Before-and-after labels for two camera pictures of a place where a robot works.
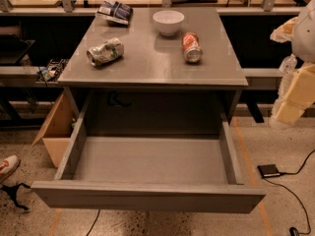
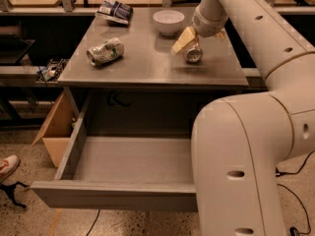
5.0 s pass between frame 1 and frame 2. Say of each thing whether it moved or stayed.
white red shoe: stayed
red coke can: stayed
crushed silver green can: stayed
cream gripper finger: moved
